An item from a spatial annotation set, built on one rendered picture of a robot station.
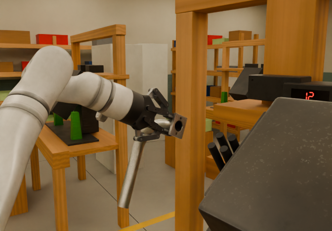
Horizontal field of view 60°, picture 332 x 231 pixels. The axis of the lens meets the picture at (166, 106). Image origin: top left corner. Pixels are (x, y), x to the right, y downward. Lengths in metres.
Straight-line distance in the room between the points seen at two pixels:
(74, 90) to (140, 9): 7.86
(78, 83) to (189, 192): 0.77
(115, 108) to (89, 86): 0.07
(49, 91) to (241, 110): 0.52
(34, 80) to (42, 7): 7.04
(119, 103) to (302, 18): 0.54
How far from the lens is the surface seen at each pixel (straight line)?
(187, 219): 1.29
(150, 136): 0.67
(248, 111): 0.81
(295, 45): 0.88
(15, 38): 6.84
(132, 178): 0.79
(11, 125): 0.47
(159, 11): 8.71
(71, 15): 7.66
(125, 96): 0.60
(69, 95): 0.59
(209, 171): 1.24
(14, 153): 0.45
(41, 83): 0.51
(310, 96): 0.77
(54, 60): 0.53
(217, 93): 6.53
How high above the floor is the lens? 1.67
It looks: 9 degrees down
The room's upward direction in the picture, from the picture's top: straight up
